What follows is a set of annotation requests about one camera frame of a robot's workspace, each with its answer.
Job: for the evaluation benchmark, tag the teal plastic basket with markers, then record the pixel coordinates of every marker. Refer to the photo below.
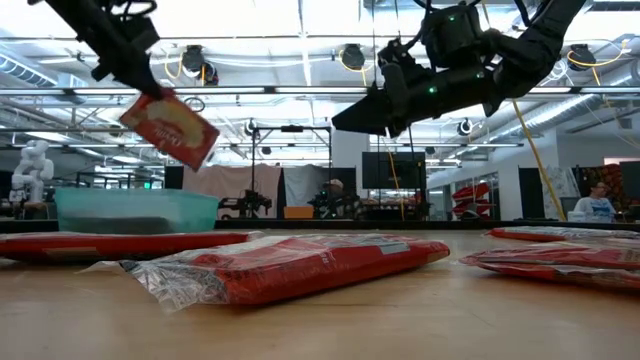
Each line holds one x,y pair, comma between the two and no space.
135,210

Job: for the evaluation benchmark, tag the red bin rack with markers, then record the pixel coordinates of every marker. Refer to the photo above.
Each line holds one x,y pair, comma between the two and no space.
470,192

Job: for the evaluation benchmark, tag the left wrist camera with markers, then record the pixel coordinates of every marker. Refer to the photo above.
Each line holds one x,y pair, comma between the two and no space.
142,32

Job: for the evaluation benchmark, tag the black stand frame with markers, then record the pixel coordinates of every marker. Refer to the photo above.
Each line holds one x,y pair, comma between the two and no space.
292,128

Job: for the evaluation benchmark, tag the black monitor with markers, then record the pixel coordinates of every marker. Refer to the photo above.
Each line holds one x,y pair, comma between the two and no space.
380,170

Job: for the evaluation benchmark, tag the orange box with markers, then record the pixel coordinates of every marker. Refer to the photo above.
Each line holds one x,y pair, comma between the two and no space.
298,212

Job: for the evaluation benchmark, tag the person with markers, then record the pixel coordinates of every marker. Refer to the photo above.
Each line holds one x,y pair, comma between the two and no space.
336,192
595,207

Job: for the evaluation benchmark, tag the red popcorn bag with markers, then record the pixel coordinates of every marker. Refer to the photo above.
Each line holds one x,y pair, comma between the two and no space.
125,246
300,272
550,233
565,257
172,127

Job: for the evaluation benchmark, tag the beige curtain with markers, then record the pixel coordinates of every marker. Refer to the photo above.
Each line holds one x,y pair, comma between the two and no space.
225,182

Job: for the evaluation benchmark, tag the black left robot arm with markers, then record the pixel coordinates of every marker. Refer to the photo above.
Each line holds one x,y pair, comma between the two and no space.
65,7

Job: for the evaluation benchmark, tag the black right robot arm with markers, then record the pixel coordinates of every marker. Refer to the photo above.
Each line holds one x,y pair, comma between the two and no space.
540,40

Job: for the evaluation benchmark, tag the background black robot arm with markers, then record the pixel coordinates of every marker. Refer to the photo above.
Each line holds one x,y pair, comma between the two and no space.
245,204

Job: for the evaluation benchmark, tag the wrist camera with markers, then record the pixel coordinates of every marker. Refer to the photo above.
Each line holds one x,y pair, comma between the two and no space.
142,32
395,85

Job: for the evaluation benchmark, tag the white curtain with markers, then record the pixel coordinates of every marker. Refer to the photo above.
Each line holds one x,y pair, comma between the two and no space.
302,185

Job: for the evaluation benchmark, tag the white humanoid robot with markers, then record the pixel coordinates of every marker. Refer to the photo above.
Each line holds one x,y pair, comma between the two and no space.
31,172

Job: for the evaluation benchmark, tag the small black ceiling reel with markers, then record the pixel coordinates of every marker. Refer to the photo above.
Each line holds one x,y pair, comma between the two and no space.
250,127
465,126

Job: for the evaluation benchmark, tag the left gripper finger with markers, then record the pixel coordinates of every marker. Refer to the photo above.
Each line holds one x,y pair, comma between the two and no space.
142,80

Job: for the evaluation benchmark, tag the black aluminium table frame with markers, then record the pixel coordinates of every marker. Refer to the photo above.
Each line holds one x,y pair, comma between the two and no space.
350,225

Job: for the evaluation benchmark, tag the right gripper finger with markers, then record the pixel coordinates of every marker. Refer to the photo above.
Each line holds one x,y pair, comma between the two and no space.
365,117

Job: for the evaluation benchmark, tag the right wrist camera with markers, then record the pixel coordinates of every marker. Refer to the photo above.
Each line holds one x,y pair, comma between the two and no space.
395,85

